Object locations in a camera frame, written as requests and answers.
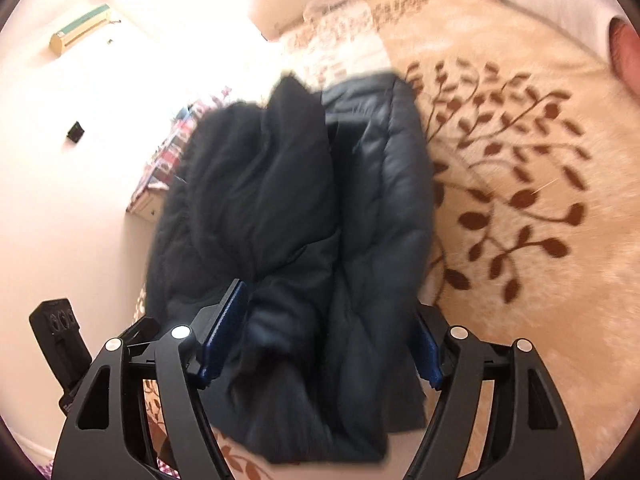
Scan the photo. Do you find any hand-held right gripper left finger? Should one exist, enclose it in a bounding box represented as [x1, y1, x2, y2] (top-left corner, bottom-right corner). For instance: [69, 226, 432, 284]
[52, 280, 249, 480]

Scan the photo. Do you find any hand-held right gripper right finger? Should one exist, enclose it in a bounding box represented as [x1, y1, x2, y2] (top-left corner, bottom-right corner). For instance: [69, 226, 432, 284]
[412, 304, 586, 480]

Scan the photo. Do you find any dark blue puffer jacket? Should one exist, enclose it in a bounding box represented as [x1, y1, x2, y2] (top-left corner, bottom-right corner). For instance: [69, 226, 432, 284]
[145, 72, 437, 466]

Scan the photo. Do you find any beige leaf print blanket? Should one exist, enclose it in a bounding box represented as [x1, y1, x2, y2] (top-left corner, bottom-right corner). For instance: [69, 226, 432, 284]
[131, 0, 640, 480]

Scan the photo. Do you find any plaid tablecloth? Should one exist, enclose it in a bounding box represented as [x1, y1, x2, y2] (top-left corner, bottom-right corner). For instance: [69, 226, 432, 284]
[129, 87, 233, 211]

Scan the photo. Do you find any wall air conditioner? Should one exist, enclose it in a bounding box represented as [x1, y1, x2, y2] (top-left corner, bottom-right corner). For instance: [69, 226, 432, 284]
[49, 3, 112, 56]

